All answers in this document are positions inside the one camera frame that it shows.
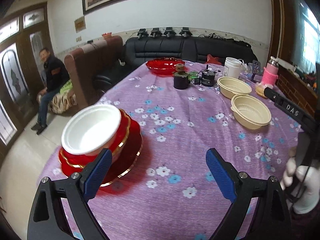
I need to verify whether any large white foam bowl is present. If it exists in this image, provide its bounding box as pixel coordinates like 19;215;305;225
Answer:
61;105;121;155

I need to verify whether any cream plastic bowl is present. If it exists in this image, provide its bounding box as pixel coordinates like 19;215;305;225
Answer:
217;76;252;99
231;95;272;130

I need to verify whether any white gloved right hand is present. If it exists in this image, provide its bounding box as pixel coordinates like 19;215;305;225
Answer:
280;146;319;215

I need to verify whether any red plate at table edge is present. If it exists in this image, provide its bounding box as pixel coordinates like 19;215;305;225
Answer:
59;118;144;188

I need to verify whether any bagged snack bowl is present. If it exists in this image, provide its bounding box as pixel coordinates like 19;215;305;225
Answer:
255;83;267;99

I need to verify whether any pink sleeved bottle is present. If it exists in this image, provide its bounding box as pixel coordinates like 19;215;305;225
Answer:
261;57;279;86

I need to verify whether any black phone stand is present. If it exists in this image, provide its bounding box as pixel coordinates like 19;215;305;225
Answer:
251;60;263;82

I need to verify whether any purple floral tablecloth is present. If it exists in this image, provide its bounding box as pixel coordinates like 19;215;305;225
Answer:
89;65;300;239

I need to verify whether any white plastic jar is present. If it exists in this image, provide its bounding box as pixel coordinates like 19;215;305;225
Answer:
223;57;242;79

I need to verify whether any black round tin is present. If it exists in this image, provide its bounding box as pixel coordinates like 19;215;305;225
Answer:
201;69;216;87

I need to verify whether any brown armchair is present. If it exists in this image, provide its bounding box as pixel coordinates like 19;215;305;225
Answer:
64;36;123;109

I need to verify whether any seated man in black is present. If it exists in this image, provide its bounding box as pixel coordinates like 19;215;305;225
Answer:
31;48;70;135

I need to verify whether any dark mug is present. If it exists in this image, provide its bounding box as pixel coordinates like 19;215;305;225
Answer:
173;72;190;90

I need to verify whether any green packet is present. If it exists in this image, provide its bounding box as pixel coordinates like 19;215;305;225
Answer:
187;71;199;81

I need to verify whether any far red plate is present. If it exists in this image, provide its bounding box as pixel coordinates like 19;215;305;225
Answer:
145;57;185;76

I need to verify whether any black leather sofa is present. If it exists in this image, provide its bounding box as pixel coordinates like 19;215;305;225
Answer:
92;36;258;93

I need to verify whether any wooden glass door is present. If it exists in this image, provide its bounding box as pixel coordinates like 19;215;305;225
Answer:
1;2;52;156

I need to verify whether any small wall plaque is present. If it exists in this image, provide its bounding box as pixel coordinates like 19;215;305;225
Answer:
74;16;86;33

